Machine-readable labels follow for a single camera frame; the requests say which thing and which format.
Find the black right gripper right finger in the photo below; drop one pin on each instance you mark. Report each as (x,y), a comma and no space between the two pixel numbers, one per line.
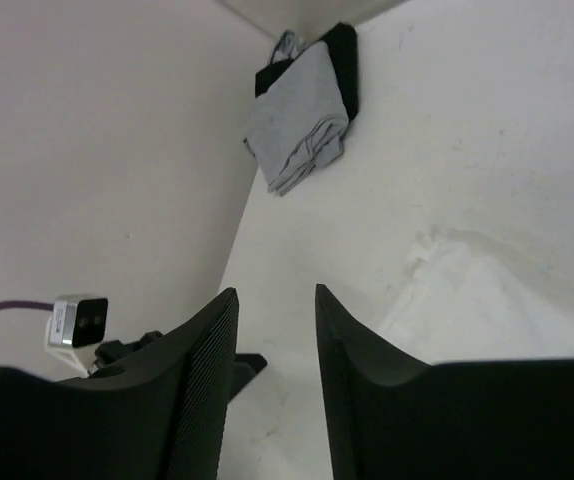
(392,416)

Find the folded black tank top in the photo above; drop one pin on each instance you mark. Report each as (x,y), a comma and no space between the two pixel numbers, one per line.
(342,43)

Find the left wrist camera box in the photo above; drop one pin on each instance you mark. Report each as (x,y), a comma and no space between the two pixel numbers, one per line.
(75,328)

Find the white tank top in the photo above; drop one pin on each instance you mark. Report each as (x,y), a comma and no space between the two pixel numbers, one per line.
(467,297)

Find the folded grey tank top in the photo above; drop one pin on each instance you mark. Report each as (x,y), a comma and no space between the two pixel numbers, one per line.
(297,125)

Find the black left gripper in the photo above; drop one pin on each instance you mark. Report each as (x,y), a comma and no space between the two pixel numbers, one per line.
(122,350)

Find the light grey crumpled garment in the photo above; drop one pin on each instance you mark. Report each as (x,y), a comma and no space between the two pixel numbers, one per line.
(289,46)

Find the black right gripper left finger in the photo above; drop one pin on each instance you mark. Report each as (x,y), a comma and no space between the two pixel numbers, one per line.
(158,413)

